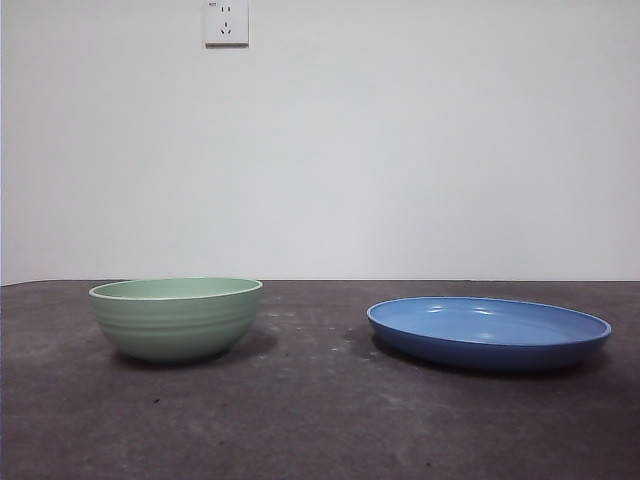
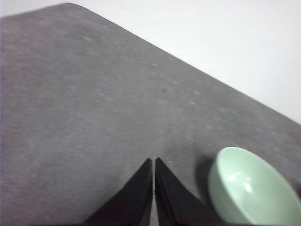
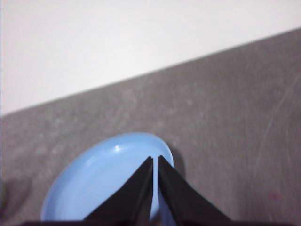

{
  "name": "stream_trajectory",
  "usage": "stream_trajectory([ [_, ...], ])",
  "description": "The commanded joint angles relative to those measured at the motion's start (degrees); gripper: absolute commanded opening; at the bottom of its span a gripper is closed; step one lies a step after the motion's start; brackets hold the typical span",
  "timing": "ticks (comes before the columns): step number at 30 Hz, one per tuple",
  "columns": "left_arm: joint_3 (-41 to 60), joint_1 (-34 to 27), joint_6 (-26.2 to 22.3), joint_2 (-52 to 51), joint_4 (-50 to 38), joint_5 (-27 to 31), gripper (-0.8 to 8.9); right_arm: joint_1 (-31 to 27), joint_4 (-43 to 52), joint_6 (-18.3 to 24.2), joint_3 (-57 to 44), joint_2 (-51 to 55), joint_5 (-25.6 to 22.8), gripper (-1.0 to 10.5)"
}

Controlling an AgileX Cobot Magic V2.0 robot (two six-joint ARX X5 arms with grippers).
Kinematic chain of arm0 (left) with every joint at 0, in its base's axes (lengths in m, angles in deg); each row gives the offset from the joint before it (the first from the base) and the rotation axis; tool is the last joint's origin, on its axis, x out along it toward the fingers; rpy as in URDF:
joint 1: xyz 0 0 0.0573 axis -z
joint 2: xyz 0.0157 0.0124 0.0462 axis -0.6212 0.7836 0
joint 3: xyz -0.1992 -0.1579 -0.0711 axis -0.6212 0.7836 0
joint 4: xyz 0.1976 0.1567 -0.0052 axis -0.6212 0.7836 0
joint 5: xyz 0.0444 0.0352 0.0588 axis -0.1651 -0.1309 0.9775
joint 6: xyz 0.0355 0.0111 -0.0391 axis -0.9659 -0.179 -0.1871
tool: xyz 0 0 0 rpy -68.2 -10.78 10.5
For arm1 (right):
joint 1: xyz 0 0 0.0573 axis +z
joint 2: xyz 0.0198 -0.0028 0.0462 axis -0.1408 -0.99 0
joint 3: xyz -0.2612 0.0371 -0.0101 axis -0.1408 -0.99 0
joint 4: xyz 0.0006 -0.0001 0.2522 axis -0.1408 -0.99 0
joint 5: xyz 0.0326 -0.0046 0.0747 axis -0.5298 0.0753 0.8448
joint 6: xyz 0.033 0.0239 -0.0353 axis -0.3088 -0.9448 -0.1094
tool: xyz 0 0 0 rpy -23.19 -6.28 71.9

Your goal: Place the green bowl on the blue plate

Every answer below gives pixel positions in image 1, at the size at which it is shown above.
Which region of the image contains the green ribbed bowl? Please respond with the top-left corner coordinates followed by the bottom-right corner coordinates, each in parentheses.
top-left (88, 277), bottom-right (264, 364)

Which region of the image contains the blue plate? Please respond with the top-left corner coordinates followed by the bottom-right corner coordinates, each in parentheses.
top-left (366, 295), bottom-right (613, 372)

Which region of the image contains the white wall socket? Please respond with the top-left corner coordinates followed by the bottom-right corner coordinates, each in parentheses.
top-left (202, 0), bottom-right (251, 50)

